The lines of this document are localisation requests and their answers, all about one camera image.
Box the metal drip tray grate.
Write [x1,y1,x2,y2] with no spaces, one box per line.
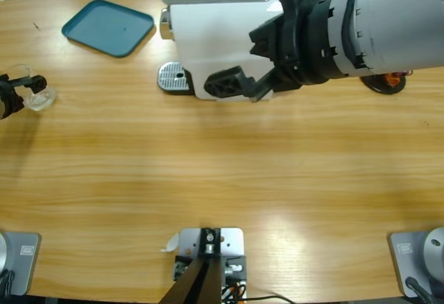
[157,60,195,96]

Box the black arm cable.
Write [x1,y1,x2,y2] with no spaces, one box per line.
[301,0,368,72]

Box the orange cable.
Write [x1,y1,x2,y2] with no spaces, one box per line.
[221,281,247,300]

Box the black base cable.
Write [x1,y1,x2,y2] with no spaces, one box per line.
[0,269,17,298]
[404,276,434,304]

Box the white capsule coffee machine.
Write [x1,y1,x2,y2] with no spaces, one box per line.
[159,0,289,103]

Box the teal plastic tray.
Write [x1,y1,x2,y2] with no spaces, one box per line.
[61,0,155,58]

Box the grey base plate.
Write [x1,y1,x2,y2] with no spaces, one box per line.
[387,230,444,298]
[0,231,42,297]

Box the dark camera post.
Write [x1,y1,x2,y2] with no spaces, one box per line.
[159,227,223,304]

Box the clear glass cup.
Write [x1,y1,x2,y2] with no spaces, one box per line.
[6,63,56,112]

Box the white paper tag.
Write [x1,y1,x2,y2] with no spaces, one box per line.
[159,233,180,253]

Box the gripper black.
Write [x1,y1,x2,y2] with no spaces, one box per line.
[203,0,350,103]
[0,74,49,120]

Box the black capsule holder with rods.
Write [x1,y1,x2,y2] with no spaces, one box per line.
[360,69,407,95]

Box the black mount cable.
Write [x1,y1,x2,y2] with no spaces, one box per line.
[239,294,298,304]

